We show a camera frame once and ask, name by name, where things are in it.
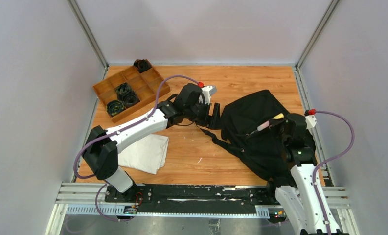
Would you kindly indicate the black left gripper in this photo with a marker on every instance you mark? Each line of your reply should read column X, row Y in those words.
column 208, row 114

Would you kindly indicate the rolled dark belt middle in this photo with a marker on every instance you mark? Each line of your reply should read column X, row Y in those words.
column 123, row 89

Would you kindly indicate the rolled dark belt front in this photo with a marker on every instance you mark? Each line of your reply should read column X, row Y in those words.
column 115, row 107

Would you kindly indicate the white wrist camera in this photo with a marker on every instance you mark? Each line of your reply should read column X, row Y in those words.
column 310, row 118
column 207, row 92

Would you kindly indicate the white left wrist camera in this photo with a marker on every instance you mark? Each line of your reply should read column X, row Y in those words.
column 207, row 92

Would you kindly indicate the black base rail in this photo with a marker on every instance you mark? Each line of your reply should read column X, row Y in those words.
column 193, row 199

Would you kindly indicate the black backpack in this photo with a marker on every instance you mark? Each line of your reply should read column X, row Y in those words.
column 258, row 150

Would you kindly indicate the white folded cloth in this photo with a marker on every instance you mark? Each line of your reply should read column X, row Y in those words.
column 147, row 154

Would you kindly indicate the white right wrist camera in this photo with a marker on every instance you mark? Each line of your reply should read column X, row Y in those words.
column 310, row 118

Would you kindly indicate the rolled dark belt centre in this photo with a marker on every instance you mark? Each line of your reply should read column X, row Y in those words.
column 130, row 99

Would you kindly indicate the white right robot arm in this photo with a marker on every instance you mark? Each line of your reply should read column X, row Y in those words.
column 301, row 196

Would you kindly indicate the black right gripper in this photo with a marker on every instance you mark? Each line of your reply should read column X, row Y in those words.
column 275, row 124

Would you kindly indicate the rolled dark belt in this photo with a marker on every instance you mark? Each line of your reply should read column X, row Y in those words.
column 115, row 107
column 142, row 65
column 130, row 99
column 123, row 89

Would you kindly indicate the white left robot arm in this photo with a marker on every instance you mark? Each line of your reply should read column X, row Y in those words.
column 103, row 146

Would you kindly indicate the pink yellow highlighter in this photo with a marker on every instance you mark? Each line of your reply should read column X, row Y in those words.
column 271, row 122

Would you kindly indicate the rolled dark belt top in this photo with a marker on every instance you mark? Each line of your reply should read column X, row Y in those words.
column 142, row 65

